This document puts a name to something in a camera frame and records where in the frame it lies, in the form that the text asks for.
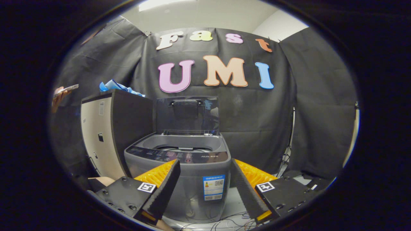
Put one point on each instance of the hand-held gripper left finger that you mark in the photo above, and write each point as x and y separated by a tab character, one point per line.
167	186

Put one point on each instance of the black backdrop cloth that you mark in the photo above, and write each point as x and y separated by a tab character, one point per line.
257	115

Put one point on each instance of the light blue polo shirt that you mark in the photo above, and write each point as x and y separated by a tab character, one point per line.
112	86

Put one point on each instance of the grey washing machine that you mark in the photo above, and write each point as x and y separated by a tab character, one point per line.
192	166

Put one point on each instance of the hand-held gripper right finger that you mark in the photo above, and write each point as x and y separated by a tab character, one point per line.
244	189

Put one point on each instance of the light stand tripod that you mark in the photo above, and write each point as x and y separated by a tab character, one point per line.
291	141

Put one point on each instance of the smartphone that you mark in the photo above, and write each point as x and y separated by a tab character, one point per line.
69	88

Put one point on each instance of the black box with white label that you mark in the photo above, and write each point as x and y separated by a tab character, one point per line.
318	184

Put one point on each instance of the dark and beige cabinet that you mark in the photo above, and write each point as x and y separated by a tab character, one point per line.
133	122

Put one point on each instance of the white reflector panel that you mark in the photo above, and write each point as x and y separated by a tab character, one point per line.
353	134

